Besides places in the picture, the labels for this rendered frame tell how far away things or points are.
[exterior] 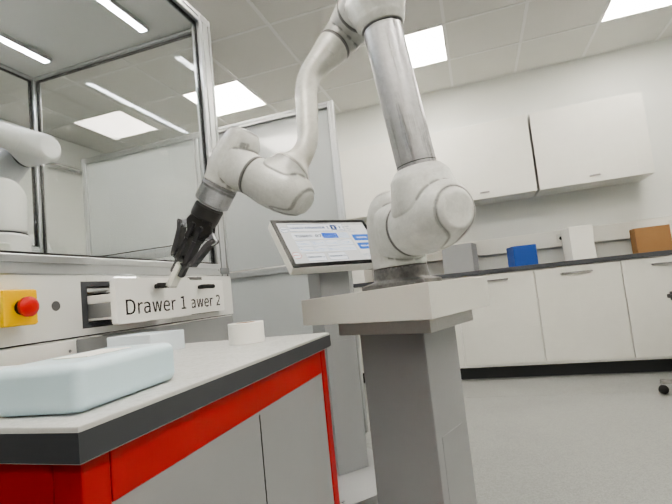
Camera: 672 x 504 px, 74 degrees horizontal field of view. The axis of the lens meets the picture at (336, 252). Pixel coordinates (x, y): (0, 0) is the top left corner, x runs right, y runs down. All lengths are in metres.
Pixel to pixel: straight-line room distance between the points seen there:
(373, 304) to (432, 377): 0.25
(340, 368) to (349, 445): 0.34
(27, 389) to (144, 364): 0.10
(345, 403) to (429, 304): 1.19
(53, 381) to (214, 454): 0.21
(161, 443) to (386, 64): 0.97
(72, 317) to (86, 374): 0.77
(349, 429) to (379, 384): 0.92
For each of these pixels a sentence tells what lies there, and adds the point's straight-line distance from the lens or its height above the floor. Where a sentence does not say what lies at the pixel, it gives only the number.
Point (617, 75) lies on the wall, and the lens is 5.15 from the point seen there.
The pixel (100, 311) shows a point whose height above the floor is 0.85.
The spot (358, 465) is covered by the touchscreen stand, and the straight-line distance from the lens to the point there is 2.24.
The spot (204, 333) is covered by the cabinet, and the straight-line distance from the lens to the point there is 1.62.
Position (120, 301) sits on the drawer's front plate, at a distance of 1.18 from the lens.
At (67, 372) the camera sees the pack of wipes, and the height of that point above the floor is 0.80.
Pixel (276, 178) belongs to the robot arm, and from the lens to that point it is 1.06.
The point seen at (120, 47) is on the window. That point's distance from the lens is 1.60.
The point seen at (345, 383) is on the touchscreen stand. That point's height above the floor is 0.43.
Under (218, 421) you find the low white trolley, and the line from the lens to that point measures 0.59.
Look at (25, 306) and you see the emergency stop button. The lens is 1.05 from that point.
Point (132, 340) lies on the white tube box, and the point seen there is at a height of 0.79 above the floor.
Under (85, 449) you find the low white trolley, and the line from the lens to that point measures 0.42.
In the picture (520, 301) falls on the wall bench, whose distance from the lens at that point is 3.94.
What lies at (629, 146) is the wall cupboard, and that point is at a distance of 4.58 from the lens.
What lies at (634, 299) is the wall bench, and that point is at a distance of 4.09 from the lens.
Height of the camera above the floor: 0.84
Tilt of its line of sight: 5 degrees up
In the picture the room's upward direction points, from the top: 6 degrees counter-clockwise
